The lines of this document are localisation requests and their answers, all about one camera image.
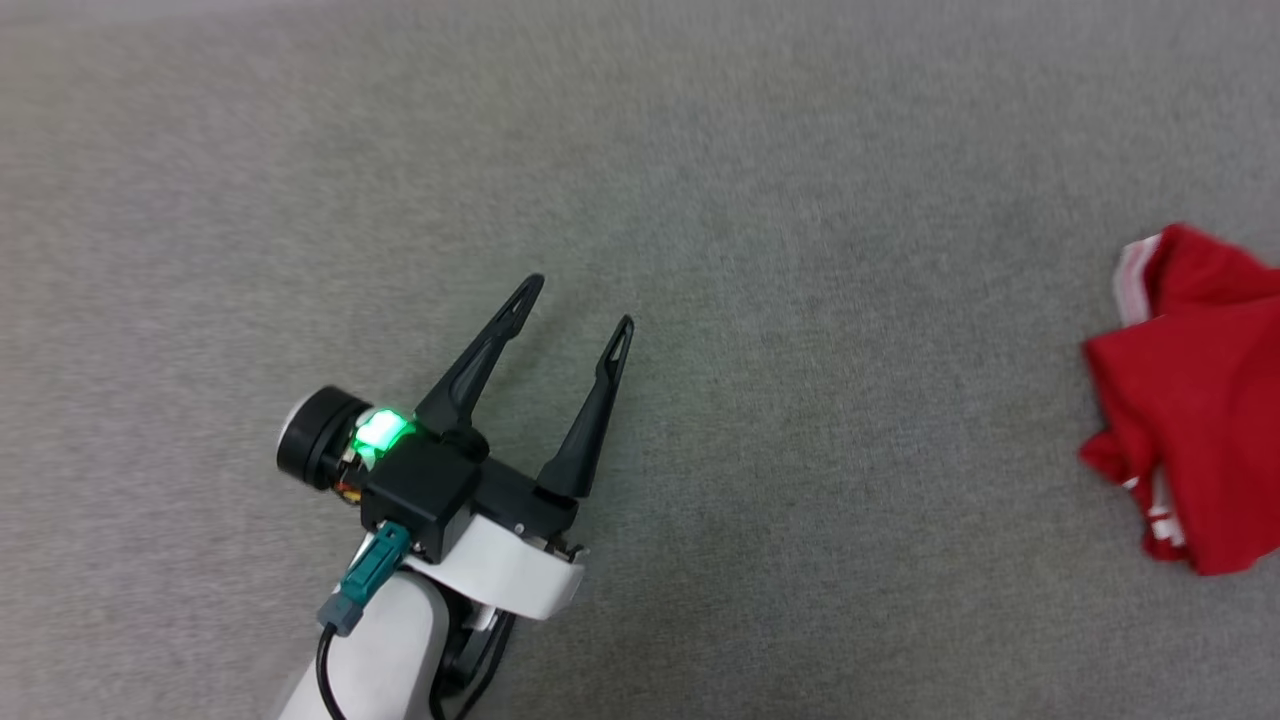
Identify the teal left camera connector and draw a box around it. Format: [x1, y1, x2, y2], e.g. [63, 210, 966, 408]
[317, 521, 413, 638]

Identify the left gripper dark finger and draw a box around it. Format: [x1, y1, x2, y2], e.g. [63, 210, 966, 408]
[534, 316, 636, 500]
[414, 273, 547, 464]

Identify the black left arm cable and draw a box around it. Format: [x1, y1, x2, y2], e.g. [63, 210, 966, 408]
[428, 598, 518, 720]

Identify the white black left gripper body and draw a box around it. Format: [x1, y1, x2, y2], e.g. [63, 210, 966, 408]
[276, 386, 588, 623]

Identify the black left camera cable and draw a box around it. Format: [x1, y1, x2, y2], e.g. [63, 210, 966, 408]
[316, 622, 351, 720]

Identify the red and white garment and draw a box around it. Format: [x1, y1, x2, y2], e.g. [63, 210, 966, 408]
[1078, 222, 1280, 578]

